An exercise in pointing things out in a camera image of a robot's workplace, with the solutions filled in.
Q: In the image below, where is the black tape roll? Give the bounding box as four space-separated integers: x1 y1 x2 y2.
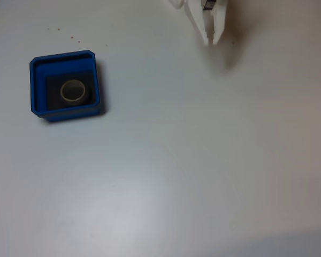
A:
55 77 93 107

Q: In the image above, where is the blue square plastic box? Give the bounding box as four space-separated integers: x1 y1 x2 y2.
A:
29 49 102 123

